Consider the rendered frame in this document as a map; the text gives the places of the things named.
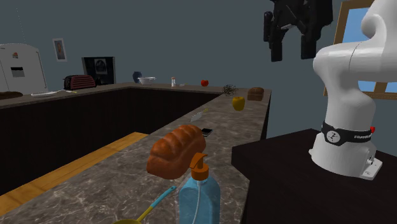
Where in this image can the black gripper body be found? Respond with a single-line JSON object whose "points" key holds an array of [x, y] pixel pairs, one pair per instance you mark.
{"points": [[307, 11]]}

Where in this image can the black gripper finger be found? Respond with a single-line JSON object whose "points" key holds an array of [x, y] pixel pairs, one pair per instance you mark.
{"points": [[277, 46], [308, 43]]}

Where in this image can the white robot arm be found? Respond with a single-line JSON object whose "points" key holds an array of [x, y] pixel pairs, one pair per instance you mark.
{"points": [[344, 102]]}

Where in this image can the wooden framed window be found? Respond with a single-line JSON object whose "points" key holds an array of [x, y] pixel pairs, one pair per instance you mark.
{"points": [[352, 26]]}

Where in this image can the small brown bread loaf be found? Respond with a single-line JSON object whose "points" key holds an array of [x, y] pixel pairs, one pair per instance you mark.
{"points": [[255, 94]]}

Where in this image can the yellow apple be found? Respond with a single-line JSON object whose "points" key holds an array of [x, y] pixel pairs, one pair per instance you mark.
{"points": [[238, 104]]}

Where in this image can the red apple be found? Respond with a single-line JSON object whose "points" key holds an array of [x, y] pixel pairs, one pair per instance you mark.
{"points": [[204, 83]]}

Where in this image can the white salt shaker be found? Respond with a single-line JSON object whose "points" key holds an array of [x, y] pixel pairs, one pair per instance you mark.
{"points": [[173, 82]]}

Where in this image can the small black phone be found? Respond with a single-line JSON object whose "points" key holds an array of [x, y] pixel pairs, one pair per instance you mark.
{"points": [[207, 131]]}

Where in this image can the white bowl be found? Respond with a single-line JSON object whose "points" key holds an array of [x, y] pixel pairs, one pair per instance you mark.
{"points": [[146, 81]]}

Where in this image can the dark robot stand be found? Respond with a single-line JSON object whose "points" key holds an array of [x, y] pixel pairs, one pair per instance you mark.
{"points": [[294, 186]]}

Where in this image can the dark blue vase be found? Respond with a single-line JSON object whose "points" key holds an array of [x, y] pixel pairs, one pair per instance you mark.
{"points": [[136, 76]]}

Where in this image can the large brown bread loaf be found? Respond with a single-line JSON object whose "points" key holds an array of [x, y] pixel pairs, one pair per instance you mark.
{"points": [[175, 152]]}

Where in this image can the blue soap dispenser orange pump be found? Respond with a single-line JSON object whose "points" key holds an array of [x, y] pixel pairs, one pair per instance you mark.
{"points": [[198, 198]]}

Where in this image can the black microwave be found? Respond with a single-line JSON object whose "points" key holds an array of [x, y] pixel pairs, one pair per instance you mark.
{"points": [[99, 69]]}

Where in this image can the red toaster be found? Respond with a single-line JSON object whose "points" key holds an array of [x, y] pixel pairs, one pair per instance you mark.
{"points": [[79, 82]]}

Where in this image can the white plate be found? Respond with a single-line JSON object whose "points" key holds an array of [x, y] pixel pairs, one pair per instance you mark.
{"points": [[43, 93]]}

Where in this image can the white refrigerator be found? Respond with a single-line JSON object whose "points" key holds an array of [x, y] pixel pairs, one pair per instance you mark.
{"points": [[21, 68]]}

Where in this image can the dark brown round loaf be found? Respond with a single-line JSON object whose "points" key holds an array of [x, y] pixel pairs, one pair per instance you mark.
{"points": [[9, 95]]}

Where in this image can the framed wall picture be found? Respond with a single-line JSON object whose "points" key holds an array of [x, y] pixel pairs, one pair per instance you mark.
{"points": [[59, 49]]}

